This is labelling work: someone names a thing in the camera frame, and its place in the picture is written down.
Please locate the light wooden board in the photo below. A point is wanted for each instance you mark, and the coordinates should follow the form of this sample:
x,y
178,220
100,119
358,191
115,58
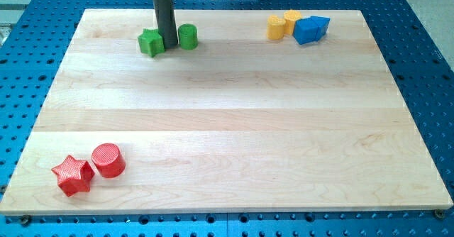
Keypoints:
x,y
239,124

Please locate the rear yellow cylinder block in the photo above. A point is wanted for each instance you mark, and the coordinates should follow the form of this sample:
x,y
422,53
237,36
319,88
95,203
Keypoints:
x,y
291,17

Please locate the blue cube block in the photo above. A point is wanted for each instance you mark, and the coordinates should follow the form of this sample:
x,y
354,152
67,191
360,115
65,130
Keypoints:
x,y
322,25
305,31

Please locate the rear blue cube block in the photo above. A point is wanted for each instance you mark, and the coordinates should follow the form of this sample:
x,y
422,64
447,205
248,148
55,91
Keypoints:
x,y
322,25

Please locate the green star block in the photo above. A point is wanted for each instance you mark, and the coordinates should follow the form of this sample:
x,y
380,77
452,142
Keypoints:
x,y
151,42

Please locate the front yellow cylinder block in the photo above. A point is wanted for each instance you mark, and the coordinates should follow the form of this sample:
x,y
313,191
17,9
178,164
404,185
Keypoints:
x,y
275,27

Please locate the front blue cube block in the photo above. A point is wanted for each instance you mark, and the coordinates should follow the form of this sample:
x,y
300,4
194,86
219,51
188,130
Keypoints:
x,y
305,31

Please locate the green cylinder block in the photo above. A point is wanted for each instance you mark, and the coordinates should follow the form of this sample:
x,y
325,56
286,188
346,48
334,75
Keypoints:
x,y
188,36

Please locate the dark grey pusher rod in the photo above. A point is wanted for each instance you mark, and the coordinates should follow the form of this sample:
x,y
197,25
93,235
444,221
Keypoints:
x,y
165,16

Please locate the blue perforated metal base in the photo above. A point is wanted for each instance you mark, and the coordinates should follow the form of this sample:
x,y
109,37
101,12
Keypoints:
x,y
36,46

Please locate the red star block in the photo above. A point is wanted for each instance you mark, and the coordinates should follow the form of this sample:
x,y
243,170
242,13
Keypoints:
x,y
73,175

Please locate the yellow cylinder block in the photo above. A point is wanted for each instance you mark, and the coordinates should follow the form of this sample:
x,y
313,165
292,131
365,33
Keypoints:
x,y
275,27
291,17

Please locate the red cylinder block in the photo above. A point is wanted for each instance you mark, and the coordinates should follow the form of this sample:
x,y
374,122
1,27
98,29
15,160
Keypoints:
x,y
108,160

